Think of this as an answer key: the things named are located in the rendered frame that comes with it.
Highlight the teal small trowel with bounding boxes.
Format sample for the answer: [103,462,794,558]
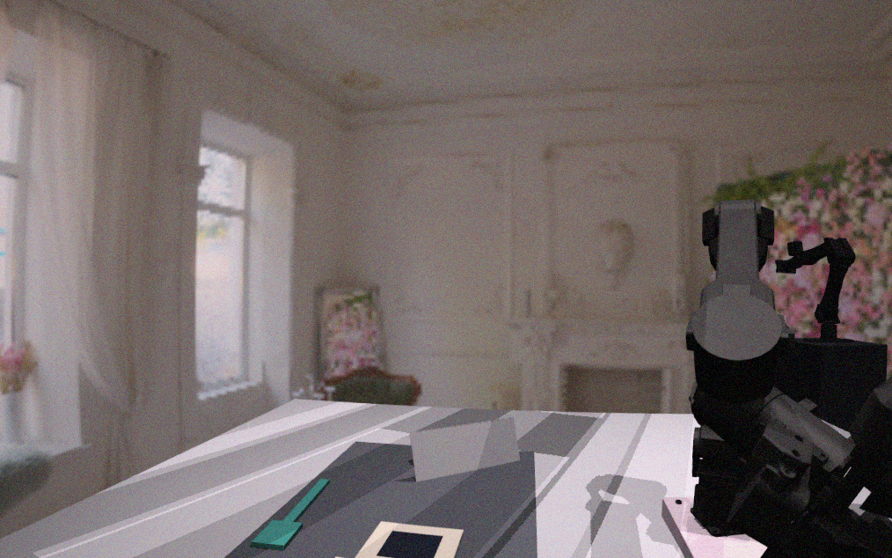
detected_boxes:
[252,479,330,551]

